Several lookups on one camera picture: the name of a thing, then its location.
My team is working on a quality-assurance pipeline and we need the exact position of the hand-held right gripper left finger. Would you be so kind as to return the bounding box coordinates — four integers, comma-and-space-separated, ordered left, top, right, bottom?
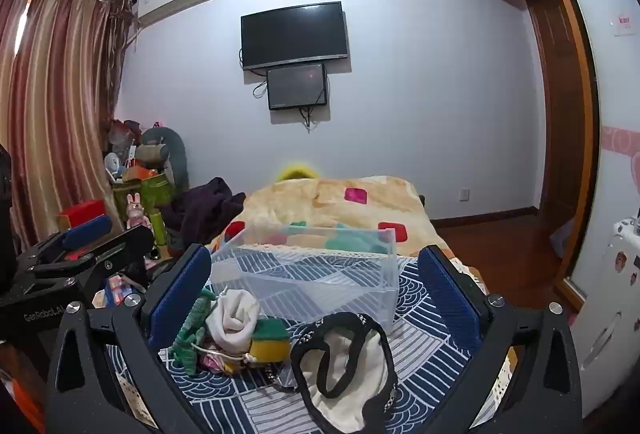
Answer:
45, 244, 213, 434

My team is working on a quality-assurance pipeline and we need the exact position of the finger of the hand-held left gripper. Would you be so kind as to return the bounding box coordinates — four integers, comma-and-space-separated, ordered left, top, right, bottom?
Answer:
17, 214, 114, 271
75, 227, 154, 300

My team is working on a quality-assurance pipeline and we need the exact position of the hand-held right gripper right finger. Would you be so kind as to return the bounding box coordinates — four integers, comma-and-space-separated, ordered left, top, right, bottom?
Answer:
417, 244, 586, 434

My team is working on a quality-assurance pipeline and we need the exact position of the green knitted sock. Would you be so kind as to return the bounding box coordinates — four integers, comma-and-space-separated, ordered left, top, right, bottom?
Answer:
172, 287, 222, 377

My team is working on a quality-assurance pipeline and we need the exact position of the white drawstring bag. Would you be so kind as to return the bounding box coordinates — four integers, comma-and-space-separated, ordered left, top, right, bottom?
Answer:
205, 289, 262, 351

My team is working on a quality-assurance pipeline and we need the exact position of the yellow and green sponge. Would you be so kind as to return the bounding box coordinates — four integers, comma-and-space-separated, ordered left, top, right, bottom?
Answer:
225, 318, 292, 372

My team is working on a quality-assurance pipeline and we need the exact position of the clear plastic storage box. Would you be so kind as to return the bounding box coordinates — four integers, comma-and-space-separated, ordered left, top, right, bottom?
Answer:
210, 221, 402, 336

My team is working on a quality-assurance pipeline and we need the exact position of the white pouch with black trim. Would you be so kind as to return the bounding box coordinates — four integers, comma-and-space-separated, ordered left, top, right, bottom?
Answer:
290, 313, 399, 433

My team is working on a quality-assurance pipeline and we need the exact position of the red box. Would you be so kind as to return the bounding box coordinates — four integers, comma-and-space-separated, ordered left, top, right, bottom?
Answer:
56, 199, 109, 231

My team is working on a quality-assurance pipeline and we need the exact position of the pink rabbit toy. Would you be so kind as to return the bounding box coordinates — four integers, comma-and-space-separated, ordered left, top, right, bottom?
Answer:
125, 193, 153, 231

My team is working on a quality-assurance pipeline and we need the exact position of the green bottle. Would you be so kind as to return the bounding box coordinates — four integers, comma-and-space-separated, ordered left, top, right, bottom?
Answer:
151, 209, 169, 248

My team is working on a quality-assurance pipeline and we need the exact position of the pink striped packet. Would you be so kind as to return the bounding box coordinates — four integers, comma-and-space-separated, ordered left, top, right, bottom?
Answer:
101, 273, 147, 308

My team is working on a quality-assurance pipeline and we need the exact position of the dark purple cloth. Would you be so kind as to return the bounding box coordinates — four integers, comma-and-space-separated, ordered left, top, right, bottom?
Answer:
162, 177, 247, 249

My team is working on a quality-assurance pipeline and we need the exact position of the grey tube pillow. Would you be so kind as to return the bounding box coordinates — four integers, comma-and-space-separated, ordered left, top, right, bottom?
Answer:
141, 125, 189, 196

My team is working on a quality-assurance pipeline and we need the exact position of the red striped curtain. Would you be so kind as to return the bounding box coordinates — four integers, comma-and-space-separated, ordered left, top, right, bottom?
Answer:
0, 0, 135, 251

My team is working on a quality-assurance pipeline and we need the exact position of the orange blanket with coloured squares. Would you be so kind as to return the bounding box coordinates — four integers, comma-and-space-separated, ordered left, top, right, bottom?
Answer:
209, 174, 487, 297

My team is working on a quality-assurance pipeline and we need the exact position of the yellow plush toy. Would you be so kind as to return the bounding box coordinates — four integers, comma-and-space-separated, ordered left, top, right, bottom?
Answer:
277, 159, 319, 183

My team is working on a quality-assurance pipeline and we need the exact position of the wooden door frame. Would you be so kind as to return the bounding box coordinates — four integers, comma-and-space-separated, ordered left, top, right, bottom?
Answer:
520, 0, 601, 312

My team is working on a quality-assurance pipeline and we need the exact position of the pink wall sticker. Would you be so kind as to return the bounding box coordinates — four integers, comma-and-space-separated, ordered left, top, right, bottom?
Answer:
600, 124, 640, 196

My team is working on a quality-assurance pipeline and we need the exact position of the small black wall monitor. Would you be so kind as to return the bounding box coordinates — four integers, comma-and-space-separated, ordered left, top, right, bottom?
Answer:
266, 63, 329, 111

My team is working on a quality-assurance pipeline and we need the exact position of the black wall television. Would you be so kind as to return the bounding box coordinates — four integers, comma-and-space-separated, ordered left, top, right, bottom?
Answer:
240, 2, 350, 72

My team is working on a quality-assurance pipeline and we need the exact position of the white wall label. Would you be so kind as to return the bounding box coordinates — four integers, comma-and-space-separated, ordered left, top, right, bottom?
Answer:
612, 11, 640, 37

